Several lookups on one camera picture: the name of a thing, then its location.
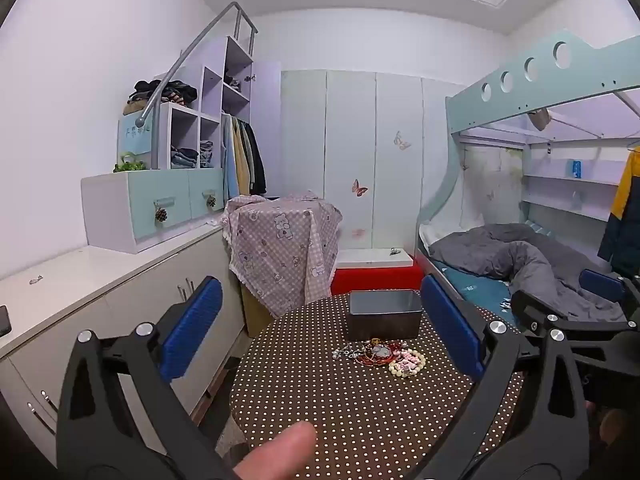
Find folded jeans stack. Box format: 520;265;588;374
171;146;200;168

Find red storage box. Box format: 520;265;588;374
331;260;425;297

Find person's left hand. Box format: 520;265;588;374
234;421;318;480

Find grey metal handrail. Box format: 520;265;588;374
135;2;258;128

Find grey duvet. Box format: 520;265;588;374
429;223;628;322

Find white board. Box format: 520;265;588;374
336;247;416;268

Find dark metal-lined storage box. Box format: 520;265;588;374
347;290;423;342

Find blue bed sheet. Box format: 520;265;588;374
432;260;521;328

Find tan hanging coat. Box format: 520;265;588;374
232;117;250;196

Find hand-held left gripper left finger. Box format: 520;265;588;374
56;276;241;480

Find brown polka dot tablecloth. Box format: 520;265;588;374
230;292;526;480

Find white wardrobe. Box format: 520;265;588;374
280;69;463;256

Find teal bunk bed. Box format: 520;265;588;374
415;30;640;328

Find yellow and navy jacket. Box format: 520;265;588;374
597;147;640;278

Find pink bear-print cloth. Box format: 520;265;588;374
220;191;345;320

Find green plant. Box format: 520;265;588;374
114;152;147;173

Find dark hanging jackets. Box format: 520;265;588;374
242;120;267;195

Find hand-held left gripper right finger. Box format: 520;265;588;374
414;274;591;480

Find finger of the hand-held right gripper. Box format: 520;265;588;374
579;269;633;307
509;288;637;335

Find person's right hand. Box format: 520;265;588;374
584;400;633;461

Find purple stair shelf cabinet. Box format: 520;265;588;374
117;35;283;201

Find light blue hanging shirt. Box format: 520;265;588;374
222;115;240;200

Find pile of dark clothes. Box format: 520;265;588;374
127;79;198;108

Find teal drawer unit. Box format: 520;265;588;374
81;167;226;254

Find white low cabinet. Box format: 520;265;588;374
0;222;246;466

